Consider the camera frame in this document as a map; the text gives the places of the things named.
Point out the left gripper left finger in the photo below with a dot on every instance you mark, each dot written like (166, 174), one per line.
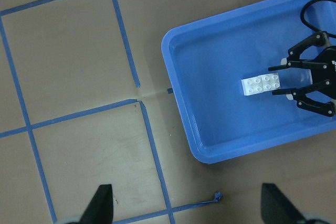
(100, 208)

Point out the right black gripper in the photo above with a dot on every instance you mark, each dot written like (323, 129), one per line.
(325, 74)

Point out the brown paper table cover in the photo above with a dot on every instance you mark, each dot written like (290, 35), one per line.
(86, 100)

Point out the blue plastic tray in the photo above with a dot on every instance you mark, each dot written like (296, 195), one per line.
(206, 61)

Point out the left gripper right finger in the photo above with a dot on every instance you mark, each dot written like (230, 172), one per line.
(277, 208)

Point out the white block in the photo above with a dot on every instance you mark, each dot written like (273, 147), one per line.
(252, 86)
(270, 82)

